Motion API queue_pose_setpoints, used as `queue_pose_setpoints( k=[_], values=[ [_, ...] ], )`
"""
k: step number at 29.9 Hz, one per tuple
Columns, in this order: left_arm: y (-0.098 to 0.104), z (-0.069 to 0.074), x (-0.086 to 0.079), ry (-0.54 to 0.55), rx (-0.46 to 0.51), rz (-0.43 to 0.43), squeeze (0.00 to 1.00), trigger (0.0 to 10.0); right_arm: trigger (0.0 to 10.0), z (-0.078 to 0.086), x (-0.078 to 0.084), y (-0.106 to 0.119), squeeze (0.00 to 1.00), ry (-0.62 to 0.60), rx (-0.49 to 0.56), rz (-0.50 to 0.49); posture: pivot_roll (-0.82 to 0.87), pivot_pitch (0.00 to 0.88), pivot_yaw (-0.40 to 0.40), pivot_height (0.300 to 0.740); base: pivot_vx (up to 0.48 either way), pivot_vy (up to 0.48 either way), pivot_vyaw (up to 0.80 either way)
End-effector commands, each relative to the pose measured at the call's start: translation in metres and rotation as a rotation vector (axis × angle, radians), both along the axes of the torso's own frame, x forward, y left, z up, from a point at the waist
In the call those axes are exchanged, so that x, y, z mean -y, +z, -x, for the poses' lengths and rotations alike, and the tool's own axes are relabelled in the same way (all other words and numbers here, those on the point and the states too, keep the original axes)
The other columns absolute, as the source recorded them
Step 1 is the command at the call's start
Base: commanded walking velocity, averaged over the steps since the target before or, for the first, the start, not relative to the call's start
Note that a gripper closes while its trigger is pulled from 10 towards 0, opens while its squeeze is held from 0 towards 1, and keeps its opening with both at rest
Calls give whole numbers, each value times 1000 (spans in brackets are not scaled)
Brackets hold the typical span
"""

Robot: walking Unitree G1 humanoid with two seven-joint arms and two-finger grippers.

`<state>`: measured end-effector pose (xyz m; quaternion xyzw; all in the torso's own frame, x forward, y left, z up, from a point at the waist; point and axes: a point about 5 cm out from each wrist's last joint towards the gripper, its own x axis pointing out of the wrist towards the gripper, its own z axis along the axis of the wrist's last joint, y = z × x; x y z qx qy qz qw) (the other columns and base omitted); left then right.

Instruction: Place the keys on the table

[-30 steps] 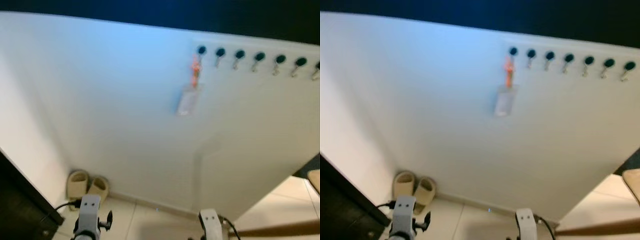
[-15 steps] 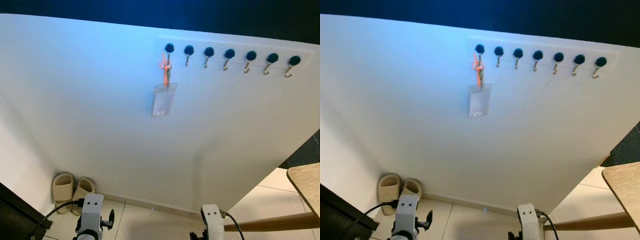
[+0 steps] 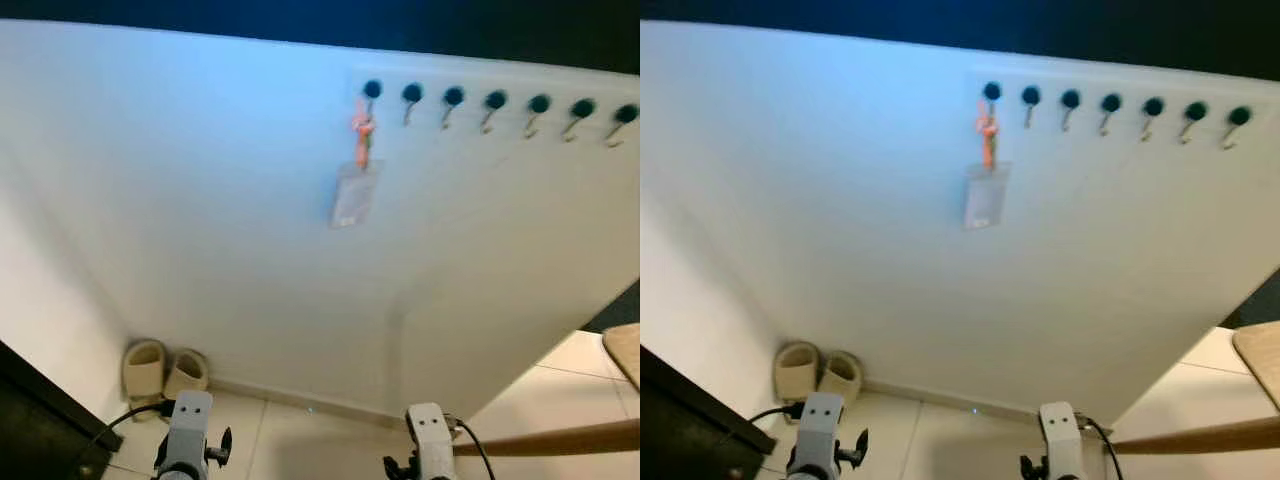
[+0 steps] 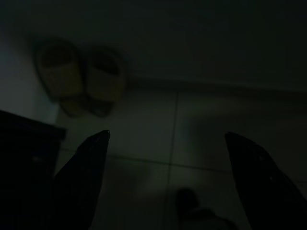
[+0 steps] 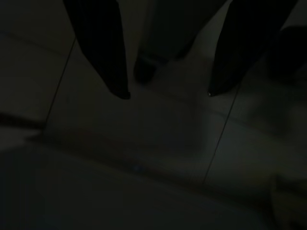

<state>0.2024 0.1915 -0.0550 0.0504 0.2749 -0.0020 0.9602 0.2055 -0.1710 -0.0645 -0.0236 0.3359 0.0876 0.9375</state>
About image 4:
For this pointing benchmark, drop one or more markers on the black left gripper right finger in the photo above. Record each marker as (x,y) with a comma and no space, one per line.
(266,191)

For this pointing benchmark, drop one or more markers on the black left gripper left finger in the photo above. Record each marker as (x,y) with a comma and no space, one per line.
(79,182)

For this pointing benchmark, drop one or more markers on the black cabinet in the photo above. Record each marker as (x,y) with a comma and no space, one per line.
(21,167)

